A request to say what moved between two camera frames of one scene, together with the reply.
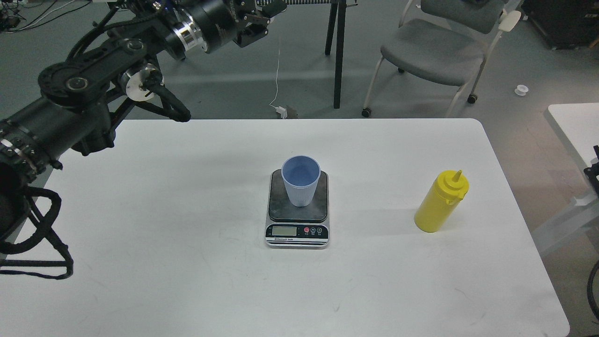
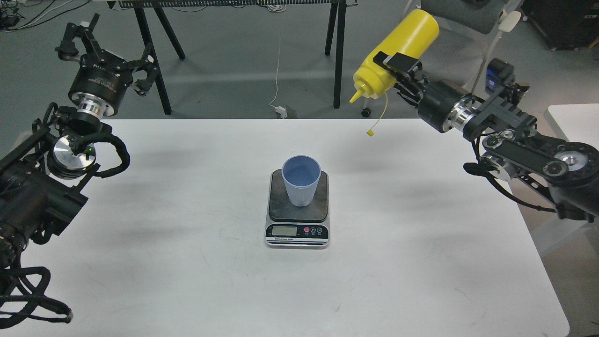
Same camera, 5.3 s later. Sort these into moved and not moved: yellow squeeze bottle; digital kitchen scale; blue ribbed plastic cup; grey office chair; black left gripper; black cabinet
Moved: yellow squeeze bottle; black left gripper
Not moved: grey office chair; digital kitchen scale; blue ribbed plastic cup; black cabinet
